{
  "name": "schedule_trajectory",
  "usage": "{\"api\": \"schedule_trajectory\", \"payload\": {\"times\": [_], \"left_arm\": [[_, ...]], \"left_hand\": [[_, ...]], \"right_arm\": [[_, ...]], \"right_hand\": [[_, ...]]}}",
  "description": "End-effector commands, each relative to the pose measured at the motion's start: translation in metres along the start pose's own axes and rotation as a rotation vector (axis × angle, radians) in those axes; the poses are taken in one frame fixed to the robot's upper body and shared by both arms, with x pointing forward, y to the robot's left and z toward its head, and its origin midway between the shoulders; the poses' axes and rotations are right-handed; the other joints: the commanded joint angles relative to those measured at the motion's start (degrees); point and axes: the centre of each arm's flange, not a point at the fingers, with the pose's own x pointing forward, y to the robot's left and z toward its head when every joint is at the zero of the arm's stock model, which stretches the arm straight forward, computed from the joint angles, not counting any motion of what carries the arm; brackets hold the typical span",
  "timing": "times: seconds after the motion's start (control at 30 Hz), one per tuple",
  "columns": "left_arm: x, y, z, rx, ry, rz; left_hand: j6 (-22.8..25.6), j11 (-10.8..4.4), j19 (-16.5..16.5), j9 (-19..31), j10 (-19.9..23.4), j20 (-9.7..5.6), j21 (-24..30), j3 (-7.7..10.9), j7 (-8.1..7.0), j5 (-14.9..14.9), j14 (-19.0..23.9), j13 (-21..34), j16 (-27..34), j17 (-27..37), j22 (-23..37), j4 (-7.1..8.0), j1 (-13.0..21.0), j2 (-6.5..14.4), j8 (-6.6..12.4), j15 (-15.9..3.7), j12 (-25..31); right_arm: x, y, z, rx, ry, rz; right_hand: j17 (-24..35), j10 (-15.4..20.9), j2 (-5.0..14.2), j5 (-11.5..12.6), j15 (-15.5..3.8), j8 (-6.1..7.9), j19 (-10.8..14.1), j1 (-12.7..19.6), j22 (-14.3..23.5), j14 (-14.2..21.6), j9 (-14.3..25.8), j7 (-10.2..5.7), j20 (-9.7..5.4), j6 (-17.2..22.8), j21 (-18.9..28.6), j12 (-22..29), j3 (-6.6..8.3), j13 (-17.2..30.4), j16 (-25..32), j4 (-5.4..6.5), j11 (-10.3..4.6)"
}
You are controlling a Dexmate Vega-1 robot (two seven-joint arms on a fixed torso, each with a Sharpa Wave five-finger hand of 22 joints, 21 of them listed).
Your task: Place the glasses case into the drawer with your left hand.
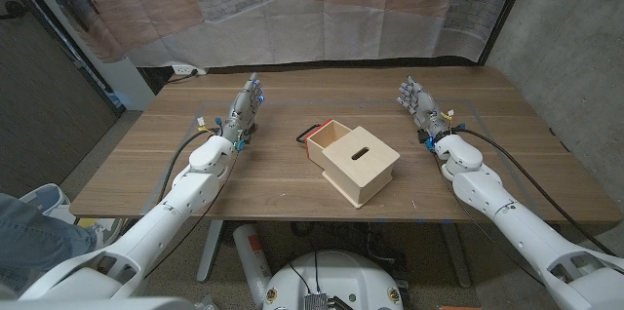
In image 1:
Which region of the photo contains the white sneaker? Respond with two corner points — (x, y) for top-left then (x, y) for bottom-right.
(19, 182), (74, 226)

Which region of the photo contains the black power strip cable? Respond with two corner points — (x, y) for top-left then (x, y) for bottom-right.
(165, 69), (199, 85)

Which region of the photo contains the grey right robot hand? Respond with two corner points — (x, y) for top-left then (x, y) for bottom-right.
(397, 75), (452, 143)

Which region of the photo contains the wooden box with slot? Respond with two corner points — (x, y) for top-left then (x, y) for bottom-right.
(321, 126), (401, 210)

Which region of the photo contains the black backdrop frame pole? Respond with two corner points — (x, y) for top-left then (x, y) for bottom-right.
(0, 0), (126, 119)
(479, 0), (535, 66)

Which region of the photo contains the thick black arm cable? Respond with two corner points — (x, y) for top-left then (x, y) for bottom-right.
(450, 127), (618, 257)
(156, 127), (223, 204)

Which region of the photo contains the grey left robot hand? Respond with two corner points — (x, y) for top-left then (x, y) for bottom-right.
(219, 73), (266, 144)

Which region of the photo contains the white power strip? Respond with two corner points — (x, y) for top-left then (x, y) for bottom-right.
(171, 63), (209, 76)

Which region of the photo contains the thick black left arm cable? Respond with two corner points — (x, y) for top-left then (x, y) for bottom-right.
(156, 127), (223, 204)

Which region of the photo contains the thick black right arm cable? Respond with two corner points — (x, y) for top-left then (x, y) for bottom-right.
(450, 127), (618, 257)

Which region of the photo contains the printed room backdrop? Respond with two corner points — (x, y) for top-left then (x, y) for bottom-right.
(9, 0), (526, 68)

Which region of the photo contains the wooden drawer with red front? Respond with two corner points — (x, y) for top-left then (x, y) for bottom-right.
(295, 118), (353, 170)

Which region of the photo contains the person's leg in jeans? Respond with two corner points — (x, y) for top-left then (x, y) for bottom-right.
(0, 192), (98, 296)

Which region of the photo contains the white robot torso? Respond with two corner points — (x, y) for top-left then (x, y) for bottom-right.
(262, 250), (405, 310)

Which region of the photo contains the white cylinder with orange label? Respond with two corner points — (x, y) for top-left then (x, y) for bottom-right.
(232, 223), (274, 309)

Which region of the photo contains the grey table leg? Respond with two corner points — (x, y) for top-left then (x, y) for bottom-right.
(196, 219), (224, 284)
(441, 221), (473, 290)

